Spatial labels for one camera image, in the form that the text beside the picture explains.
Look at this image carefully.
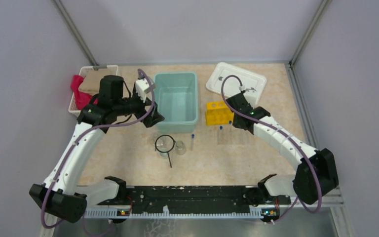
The teal plastic bin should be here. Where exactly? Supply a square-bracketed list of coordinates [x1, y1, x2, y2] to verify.
[154, 72, 199, 133]

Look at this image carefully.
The clear glass beaker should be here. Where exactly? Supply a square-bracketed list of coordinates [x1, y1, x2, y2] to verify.
[175, 141, 187, 156]

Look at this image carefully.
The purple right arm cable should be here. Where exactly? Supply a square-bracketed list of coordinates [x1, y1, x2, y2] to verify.
[221, 75, 323, 225]

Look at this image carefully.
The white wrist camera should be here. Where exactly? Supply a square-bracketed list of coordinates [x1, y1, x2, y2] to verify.
[239, 85, 258, 105]
[134, 79, 155, 102]

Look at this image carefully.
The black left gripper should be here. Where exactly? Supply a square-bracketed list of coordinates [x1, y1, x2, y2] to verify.
[114, 87, 165, 127]

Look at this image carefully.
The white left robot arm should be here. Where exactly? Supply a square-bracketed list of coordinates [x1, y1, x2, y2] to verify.
[29, 71, 164, 229]

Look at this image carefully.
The small clear glass dish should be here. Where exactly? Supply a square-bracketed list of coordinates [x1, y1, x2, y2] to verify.
[158, 148, 169, 158]

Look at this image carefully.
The white perforated plastic basket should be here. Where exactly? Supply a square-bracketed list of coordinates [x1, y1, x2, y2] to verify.
[68, 65, 121, 117]

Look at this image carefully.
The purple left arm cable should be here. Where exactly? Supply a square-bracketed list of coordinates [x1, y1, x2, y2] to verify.
[40, 69, 156, 237]

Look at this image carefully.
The white plastic tray lid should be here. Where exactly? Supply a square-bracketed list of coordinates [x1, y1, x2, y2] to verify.
[205, 62, 267, 105]

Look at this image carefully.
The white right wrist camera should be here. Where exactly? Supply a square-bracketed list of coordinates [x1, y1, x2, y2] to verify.
[239, 85, 258, 105]

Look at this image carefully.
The pink cloth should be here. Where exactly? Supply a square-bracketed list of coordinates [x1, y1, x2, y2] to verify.
[71, 75, 93, 110]

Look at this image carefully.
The beige cloth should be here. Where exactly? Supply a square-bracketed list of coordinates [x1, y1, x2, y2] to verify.
[79, 69, 111, 95]

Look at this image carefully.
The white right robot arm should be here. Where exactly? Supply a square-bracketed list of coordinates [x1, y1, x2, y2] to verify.
[226, 92, 339, 205]

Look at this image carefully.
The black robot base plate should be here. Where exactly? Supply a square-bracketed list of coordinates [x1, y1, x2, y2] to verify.
[100, 186, 291, 214]

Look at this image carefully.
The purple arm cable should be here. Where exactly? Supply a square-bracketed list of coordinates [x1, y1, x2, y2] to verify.
[40, 69, 156, 237]
[221, 75, 323, 225]

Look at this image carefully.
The yellow test tube rack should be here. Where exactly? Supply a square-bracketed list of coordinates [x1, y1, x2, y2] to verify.
[205, 101, 234, 126]

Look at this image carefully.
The clear glass flask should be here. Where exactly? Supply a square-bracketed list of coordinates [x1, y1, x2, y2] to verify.
[149, 132, 166, 148]

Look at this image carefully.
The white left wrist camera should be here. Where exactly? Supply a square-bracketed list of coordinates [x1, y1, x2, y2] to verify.
[134, 79, 155, 102]

